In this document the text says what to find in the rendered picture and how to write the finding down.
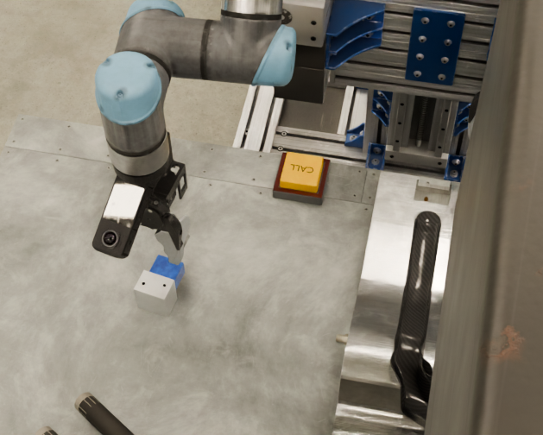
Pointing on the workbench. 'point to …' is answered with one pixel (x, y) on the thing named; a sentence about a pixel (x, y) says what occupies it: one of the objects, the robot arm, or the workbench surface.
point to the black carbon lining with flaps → (416, 319)
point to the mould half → (388, 311)
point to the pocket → (435, 193)
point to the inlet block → (160, 286)
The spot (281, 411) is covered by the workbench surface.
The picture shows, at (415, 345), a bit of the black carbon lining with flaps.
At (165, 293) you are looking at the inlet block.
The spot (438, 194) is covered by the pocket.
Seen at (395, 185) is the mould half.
